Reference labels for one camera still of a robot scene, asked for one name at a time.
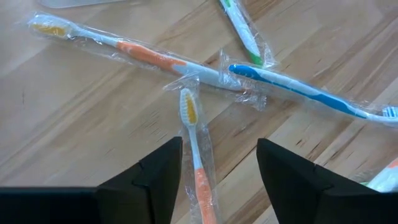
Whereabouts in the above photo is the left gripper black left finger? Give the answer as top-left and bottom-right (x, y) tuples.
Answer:
(0, 136), (183, 224)

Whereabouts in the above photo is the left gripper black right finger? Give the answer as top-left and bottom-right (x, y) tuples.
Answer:
(256, 138), (398, 224)

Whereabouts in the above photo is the green toothbrush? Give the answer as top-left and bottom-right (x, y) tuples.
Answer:
(217, 0), (277, 68)

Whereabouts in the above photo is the blue toothbrush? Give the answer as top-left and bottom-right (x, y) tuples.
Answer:
(219, 49), (398, 128)

